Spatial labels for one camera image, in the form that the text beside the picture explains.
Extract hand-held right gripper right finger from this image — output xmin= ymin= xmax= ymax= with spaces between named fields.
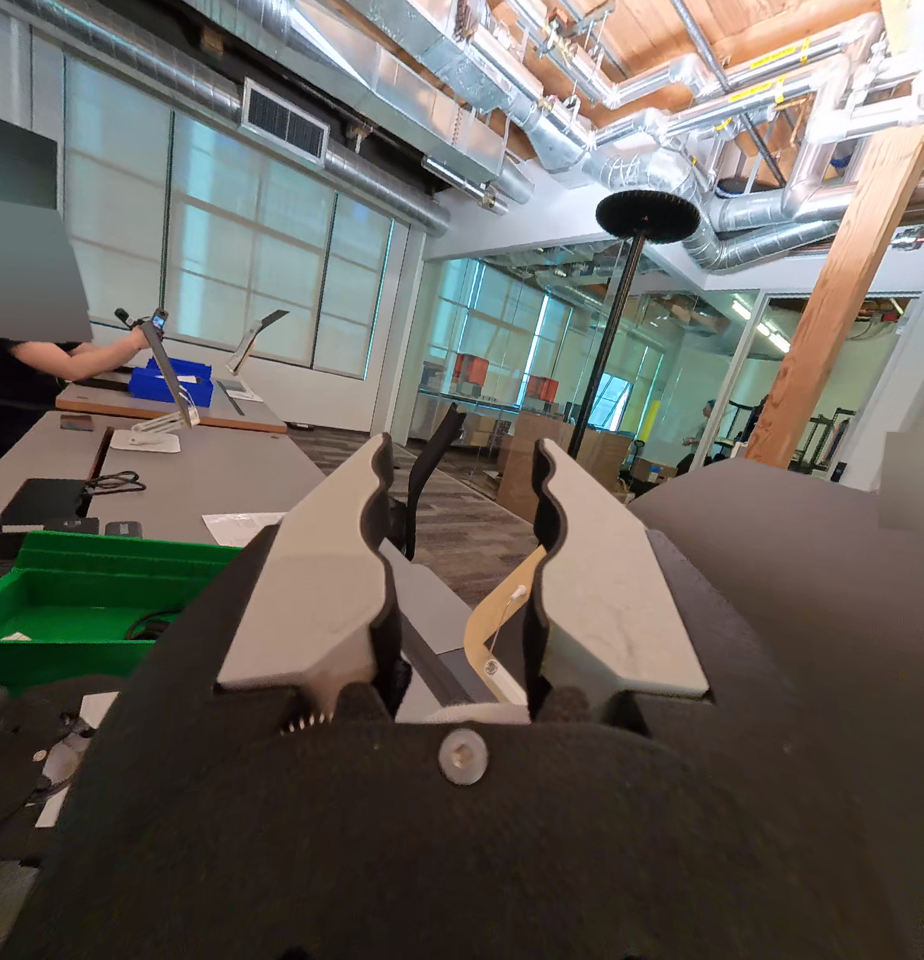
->
xmin=522 ymin=437 xmax=710 ymax=715

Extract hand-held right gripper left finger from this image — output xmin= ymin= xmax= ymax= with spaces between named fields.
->
xmin=216 ymin=432 xmax=414 ymax=717

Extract another person's forearm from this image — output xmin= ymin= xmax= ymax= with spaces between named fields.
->
xmin=15 ymin=327 xmax=149 ymax=382

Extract printed paper sheet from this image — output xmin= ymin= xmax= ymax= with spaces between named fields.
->
xmin=203 ymin=512 xmax=286 ymax=547

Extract stack of cardboard boxes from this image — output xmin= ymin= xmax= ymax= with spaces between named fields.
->
xmin=495 ymin=411 xmax=632 ymax=524

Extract green plastic bin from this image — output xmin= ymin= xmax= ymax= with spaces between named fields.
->
xmin=0 ymin=531 xmax=245 ymax=695

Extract black office chair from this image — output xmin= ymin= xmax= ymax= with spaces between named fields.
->
xmin=390 ymin=403 xmax=464 ymax=562

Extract wooden desk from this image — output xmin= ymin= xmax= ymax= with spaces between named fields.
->
xmin=57 ymin=373 xmax=288 ymax=435

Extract black flat box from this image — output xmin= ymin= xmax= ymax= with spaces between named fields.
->
xmin=3 ymin=478 xmax=88 ymax=526

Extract blue plastic bin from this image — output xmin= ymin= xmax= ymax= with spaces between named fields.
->
xmin=128 ymin=358 xmax=214 ymax=406

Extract black metal rack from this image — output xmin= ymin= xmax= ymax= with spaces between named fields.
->
xmin=803 ymin=408 xmax=857 ymax=475

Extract black floor lamp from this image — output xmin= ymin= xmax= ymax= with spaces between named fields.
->
xmin=567 ymin=189 xmax=701 ymax=460

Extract air vent grille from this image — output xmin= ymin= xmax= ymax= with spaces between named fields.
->
xmin=240 ymin=77 xmax=331 ymax=165

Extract branched silver ventilation ducts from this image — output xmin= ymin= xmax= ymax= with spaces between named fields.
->
xmin=424 ymin=0 xmax=924 ymax=273

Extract black cable in bin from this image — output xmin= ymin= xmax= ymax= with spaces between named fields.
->
xmin=124 ymin=607 xmax=185 ymax=643

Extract wooden post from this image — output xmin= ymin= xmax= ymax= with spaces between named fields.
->
xmin=743 ymin=120 xmax=924 ymax=470

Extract long silver ventilation duct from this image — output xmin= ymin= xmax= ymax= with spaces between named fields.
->
xmin=12 ymin=0 xmax=451 ymax=235

